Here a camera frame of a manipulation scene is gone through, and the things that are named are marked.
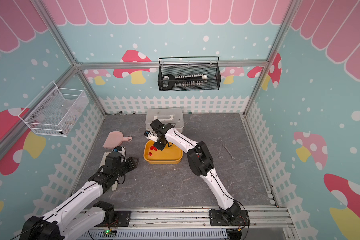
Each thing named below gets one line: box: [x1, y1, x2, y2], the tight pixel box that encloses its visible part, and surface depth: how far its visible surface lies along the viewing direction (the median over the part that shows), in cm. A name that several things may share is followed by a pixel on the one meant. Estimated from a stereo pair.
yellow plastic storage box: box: [143, 140, 184, 165], surface depth 96 cm
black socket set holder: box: [162, 74, 208, 90], surface depth 91 cm
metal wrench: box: [222, 144, 235, 161], surface depth 101 cm
